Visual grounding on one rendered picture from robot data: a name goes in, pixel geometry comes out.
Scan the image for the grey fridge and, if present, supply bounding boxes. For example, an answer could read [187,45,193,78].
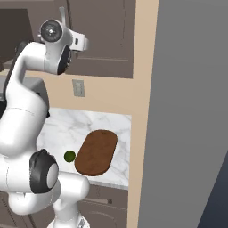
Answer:
[137,0,228,228]

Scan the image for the grey wall outlet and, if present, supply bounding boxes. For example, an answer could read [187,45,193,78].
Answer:
[71,78,86,98]

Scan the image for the brown base cabinet door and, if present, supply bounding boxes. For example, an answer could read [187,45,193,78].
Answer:
[0,191,56,228]

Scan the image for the grey drawer handle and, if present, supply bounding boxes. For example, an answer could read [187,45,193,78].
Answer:
[83,197,114,206]

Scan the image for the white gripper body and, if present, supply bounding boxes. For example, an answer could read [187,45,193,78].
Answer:
[79,33,92,53]

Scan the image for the brown drawer front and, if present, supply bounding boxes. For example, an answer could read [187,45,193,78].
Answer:
[76,183,129,228]

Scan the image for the dark grey countertop appliance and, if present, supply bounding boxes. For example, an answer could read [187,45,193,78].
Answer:
[0,75,52,119]

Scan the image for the grey cabinet door handle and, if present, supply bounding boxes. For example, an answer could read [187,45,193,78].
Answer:
[58,6,68,25]

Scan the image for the green lime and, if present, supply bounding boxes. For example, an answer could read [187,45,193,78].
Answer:
[63,150,77,164]

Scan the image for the brown wall cabinet door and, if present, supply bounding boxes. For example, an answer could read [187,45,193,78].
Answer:
[0,0,69,74]
[67,0,137,80]

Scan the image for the brown oval cutting board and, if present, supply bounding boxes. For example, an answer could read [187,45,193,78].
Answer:
[74,129,118,177]

